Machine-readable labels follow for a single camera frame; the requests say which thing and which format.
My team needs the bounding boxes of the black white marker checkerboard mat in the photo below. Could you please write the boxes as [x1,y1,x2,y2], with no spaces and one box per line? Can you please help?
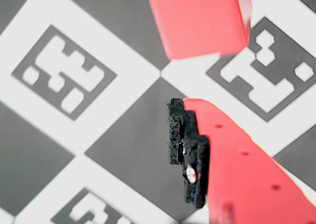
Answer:
[0,0,316,224]

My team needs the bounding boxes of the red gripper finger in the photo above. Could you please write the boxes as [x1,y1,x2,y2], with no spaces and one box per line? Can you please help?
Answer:
[167,98,316,224]

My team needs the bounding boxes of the red cube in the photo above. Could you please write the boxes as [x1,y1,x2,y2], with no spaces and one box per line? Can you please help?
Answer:
[148,0,252,61]

